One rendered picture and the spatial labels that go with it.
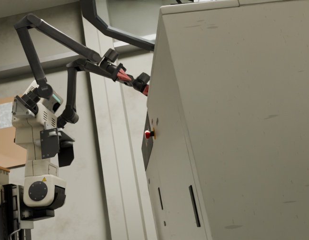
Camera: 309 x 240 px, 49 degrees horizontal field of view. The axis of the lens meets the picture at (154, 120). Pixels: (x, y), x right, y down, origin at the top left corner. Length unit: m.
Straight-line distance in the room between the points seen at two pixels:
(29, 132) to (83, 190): 1.75
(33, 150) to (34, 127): 0.13
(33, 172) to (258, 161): 1.36
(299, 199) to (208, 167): 0.22
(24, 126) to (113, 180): 1.51
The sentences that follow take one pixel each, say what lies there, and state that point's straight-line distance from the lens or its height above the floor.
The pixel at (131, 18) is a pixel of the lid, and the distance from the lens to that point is 2.33.
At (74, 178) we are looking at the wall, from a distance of 3.71.
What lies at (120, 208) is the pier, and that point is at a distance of 3.30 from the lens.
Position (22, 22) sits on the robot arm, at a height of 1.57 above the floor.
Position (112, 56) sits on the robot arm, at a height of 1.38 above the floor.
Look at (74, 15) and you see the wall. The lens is 4.51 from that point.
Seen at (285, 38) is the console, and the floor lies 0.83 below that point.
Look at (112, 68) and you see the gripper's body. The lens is 1.90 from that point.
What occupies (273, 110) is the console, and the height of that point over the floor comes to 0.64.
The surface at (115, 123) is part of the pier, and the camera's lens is 3.47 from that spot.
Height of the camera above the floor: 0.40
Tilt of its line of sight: 19 degrees up
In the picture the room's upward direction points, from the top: 11 degrees counter-clockwise
